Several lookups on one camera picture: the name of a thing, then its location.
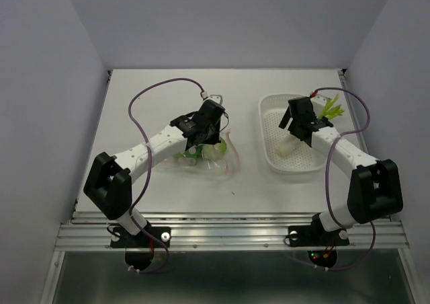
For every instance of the dark green fake leaf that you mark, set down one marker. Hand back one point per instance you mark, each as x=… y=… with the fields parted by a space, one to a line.
x=189 y=157

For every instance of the clear zip top bag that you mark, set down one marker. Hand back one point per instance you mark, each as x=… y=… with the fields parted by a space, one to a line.
x=222 y=169

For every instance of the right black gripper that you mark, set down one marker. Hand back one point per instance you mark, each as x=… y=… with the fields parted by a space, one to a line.
x=286 y=118

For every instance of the green fake celery stalks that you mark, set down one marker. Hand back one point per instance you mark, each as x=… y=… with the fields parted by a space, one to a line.
x=330 y=110

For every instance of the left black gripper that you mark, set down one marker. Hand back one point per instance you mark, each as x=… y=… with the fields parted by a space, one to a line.
x=215 y=138

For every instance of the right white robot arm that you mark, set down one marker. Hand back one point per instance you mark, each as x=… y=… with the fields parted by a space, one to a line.
x=374 y=185

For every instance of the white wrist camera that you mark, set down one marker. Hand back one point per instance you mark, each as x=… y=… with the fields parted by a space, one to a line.
x=319 y=99
x=215 y=98

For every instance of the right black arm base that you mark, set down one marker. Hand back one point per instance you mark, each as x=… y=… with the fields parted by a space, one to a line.
x=322 y=243

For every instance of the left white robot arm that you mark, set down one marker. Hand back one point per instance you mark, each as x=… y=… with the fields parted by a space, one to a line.
x=110 y=179

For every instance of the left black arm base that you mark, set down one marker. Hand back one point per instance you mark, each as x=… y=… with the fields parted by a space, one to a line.
x=143 y=254

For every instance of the white perforated plastic basket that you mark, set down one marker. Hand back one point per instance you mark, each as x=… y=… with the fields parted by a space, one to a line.
x=302 y=159

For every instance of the aluminium rail frame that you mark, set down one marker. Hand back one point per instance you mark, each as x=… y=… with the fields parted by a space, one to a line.
x=228 y=243

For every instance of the green fake cabbage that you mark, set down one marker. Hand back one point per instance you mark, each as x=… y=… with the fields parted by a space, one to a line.
x=214 y=152

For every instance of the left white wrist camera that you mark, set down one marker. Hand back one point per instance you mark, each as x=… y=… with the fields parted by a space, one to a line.
x=215 y=98

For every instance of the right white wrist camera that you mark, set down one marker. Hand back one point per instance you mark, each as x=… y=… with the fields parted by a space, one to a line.
x=319 y=99

